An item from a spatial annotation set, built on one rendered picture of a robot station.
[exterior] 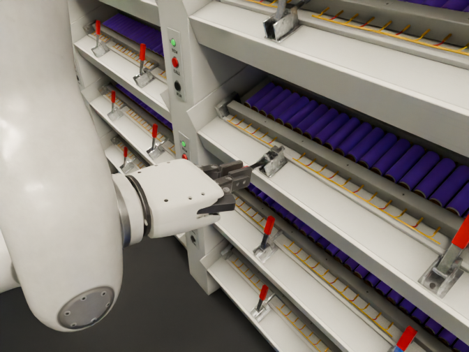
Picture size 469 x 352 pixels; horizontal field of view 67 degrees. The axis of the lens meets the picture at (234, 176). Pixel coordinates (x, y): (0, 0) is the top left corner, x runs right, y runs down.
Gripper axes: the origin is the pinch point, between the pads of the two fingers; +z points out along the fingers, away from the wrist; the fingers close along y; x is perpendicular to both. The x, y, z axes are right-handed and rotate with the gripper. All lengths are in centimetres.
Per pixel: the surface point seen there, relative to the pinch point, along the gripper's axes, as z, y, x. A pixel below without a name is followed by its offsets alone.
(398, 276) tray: 5.4, 23.5, -1.6
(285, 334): 14.7, 7.4, -39.6
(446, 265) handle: 6.5, 26.7, 2.4
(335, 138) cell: 14.2, 5.3, 5.7
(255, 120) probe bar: 10.1, -8.0, 3.8
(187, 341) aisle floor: 3, -10, -54
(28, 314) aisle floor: -26, -42, -59
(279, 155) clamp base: 7.8, 0.8, 2.0
